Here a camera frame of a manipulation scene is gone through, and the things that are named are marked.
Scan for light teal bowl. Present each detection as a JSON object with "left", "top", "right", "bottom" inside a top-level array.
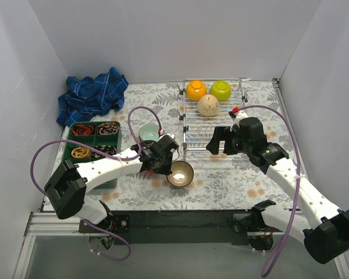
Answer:
[{"left": 138, "top": 124, "right": 160, "bottom": 142}]

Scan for black gold rimmed bowl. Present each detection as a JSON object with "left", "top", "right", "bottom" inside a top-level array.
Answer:
[{"left": 166, "top": 160, "right": 194, "bottom": 187}]

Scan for cream bird pattern bowl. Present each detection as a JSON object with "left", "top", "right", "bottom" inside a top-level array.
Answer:
[{"left": 197, "top": 94, "right": 220, "bottom": 117}]

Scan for lime green bowl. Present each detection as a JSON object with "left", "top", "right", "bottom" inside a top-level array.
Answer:
[{"left": 209, "top": 80, "right": 232, "bottom": 101}]

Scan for yellow bowl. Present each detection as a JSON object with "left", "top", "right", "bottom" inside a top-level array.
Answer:
[{"left": 186, "top": 80, "right": 207, "bottom": 101}]

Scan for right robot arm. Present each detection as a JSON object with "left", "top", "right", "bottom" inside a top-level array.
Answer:
[{"left": 206, "top": 117, "right": 349, "bottom": 264}]

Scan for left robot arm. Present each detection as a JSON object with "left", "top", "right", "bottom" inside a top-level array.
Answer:
[{"left": 44, "top": 135, "right": 179, "bottom": 233}]

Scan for metal dish rack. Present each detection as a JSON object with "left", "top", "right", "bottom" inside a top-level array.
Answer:
[{"left": 178, "top": 78, "right": 248, "bottom": 159}]

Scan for green compartment organizer tray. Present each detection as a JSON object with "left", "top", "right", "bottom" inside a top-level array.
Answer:
[{"left": 58, "top": 120, "right": 122, "bottom": 189}]

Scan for black base bar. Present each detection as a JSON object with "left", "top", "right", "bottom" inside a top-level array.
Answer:
[{"left": 107, "top": 210, "right": 266, "bottom": 245}]

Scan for blue plaid cloth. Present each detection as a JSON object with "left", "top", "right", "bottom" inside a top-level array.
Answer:
[{"left": 56, "top": 67, "right": 129, "bottom": 127}]

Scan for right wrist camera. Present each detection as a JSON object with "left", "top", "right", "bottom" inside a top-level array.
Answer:
[{"left": 229, "top": 107, "right": 248, "bottom": 131}]

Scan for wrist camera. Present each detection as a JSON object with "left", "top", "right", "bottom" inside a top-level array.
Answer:
[
  {"left": 158, "top": 129, "right": 176, "bottom": 140},
  {"left": 229, "top": 107, "right": 248, "bottom": 131}
]

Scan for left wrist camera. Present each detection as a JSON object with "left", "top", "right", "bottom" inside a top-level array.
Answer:
[{"left": 158, "top": 129, "right": 176, "bottom": 140}]

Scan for black dotted hair ties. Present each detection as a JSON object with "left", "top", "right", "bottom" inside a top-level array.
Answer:
[{"left": 92, "top": 145, "right": 117, "bottom": 156}]

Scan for patterned hair ties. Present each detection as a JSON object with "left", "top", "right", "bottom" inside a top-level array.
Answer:
[{"left": 97, "top": 122, "right": 120, "bottom": 136}]

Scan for tan hair ties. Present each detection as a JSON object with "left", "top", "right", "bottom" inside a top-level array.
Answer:
[{"left": 71, "top": 146, "right": 92, "bottom": 159}]

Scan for orange hair ties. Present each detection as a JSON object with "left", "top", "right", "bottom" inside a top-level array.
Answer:
[{"left": 72, "top": 124, "right": 95, "bottom": 136}]

